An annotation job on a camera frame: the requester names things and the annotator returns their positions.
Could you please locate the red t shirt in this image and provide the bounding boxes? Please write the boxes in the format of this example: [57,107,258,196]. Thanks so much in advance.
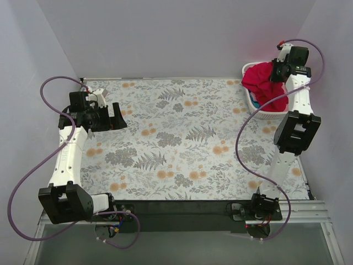
[242,62,286,106]

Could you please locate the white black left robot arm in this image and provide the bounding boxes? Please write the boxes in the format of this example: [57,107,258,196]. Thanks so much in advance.
[38,89,127,224]

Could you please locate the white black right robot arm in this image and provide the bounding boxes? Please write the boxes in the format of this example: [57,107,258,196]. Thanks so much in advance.
[249,44,321,220]

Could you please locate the blue garment in basket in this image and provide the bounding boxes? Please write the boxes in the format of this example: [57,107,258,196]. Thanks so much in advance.
[248,90,260,108]

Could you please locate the white laundry basket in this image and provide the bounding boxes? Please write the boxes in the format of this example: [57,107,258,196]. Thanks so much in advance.
[241,62,290,120]

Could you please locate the floral table mat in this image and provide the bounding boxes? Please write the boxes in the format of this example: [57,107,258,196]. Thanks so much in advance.
[76,78,310,201]

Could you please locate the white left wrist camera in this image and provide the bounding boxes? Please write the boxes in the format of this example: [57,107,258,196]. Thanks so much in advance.
[85,88,108,108]

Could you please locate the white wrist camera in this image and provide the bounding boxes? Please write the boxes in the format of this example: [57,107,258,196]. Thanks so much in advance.
[85,88,108,108]
[276,41,293,62]

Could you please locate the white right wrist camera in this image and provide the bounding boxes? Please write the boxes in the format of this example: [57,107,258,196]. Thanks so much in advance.
[276,41,293,62]

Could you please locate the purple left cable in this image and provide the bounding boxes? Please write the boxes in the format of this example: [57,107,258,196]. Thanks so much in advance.
[7,76,142,250]

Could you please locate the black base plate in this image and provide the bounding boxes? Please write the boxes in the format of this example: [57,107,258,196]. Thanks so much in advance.
[93,200,282,234]

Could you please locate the aluminium frame rail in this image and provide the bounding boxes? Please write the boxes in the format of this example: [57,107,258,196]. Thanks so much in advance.
[38,200,331,225]

